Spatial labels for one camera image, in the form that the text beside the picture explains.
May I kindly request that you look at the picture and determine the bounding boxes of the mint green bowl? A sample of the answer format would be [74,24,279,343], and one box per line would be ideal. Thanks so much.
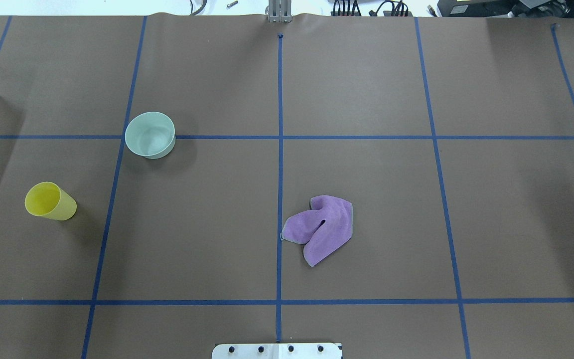
[125,112,176,160]

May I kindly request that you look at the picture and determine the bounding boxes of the brown table mat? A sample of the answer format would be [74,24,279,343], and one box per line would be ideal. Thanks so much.
[0,14,574,359]

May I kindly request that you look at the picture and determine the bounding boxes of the yellow plastic cup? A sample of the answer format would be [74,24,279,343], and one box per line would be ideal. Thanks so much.
[23,181,77,221]

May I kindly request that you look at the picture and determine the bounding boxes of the black equipment at corner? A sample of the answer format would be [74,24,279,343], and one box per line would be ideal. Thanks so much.
[437,0,574,18]

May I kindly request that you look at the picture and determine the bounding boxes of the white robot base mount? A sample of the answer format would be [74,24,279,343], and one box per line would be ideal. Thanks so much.
[211,343,343,359]

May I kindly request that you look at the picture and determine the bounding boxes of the purple microfiber cloth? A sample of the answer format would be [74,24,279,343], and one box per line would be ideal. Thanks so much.
[280,195,353,267]

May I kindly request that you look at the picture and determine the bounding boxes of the black cables at table edge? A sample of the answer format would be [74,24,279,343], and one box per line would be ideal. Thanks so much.
[332,0,414,17]

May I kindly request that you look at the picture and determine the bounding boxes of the grey metal camera post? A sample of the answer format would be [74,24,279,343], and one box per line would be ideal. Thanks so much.
[265,0,293,23]

